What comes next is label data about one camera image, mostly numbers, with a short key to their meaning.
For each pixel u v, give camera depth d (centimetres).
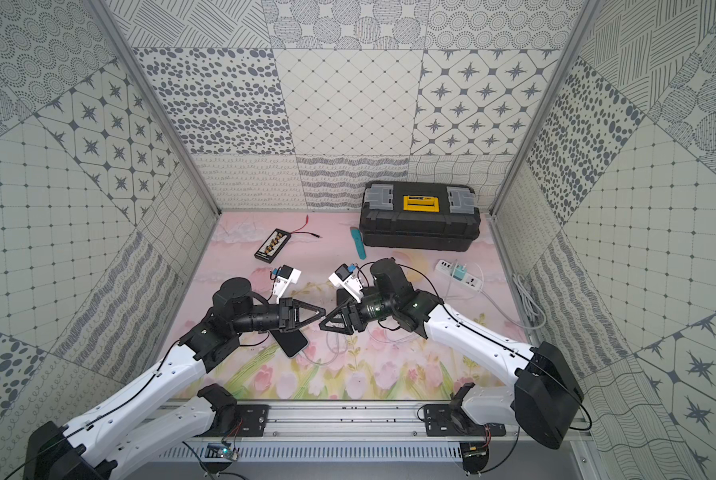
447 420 66
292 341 85
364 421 75
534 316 94
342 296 79
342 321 62
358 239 112
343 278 65
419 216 98
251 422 73
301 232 118
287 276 66
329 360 84
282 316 61
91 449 40
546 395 40
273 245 108
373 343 88
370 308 63
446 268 101
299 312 64
